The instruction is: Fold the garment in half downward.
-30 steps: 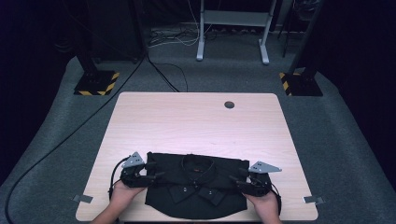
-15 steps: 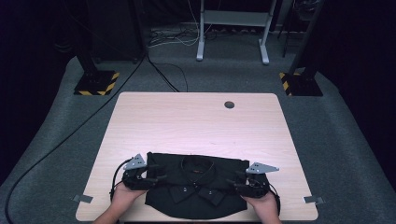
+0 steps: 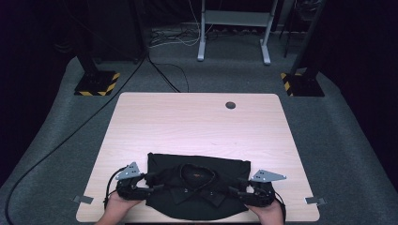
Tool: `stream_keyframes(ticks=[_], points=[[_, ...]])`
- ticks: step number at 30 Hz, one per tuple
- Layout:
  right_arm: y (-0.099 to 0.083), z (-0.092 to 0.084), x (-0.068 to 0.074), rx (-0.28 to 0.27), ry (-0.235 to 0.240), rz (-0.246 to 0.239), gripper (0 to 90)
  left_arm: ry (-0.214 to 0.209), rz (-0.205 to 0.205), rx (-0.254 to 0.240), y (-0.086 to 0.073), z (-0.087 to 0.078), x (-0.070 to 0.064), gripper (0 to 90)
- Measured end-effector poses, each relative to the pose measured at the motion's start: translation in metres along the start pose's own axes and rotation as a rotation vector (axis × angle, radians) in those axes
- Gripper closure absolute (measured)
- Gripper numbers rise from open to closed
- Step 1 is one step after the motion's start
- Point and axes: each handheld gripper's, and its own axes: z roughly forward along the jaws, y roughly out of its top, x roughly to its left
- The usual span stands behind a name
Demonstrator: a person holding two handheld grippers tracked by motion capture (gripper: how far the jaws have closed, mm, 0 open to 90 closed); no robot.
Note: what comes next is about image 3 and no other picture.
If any tangle of floor cables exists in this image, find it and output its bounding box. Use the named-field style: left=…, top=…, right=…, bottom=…
left=148, top=26, right=201, bottom=50

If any person's left hand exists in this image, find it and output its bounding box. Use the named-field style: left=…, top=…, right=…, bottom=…
left=104, top=190, right=144, bottom=219

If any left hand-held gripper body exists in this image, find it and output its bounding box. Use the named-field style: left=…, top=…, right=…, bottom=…
left=115, top=161, right=148, bottom=201

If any hand-held gripper black cable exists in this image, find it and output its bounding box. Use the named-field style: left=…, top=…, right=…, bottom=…
left=273, top=190, right=287, bottom=221
left=103, top=166, right=130, bottom=210

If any left hand-held gripper black cable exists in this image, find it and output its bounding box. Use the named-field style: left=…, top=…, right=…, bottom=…
left=103, top=166, right=130, bottom=210

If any white metal desk frame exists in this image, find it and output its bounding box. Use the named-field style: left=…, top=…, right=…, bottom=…
left=196, top=0, right=280, bottom=66

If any thin looped black floor cable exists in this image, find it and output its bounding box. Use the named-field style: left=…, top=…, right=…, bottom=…
left=154, top=63, right=191, bottom=94

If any black stand with hazard-striped base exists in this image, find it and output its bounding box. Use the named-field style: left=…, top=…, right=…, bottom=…
left=73, top=37, right=121, bottom=98
left=280, top=0, right=328, bottom=98

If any long thick black floor cable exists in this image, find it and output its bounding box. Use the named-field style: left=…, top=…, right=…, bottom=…
left=3, top=52, right=149, bottom=225

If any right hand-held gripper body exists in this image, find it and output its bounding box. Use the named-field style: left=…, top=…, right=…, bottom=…
left=247, top=169, right=287, bottom=208

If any short black floor cable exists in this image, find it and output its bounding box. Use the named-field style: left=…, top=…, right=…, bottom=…
left=146, top=54, right=182, bottom=94

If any person's right hand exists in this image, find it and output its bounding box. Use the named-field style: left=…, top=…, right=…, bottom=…
left=245, top=200, right=285, bottom=221

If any right hand-held gripper black cable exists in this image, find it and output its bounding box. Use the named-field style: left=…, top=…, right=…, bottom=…
left=273, top=190, right=287, bottom=221

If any black cabinet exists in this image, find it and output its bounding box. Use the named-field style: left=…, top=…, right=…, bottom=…
left=87, top=0, right=148, bottom=64

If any grey table edge tab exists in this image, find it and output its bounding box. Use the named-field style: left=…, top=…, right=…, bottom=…
left=72, top=195, right=95, bottom=205
left=304, top=196, right=327, bottom=206

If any black button-up shirt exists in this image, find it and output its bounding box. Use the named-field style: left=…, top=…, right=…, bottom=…
left=145, top=152, right=253, bottom=221

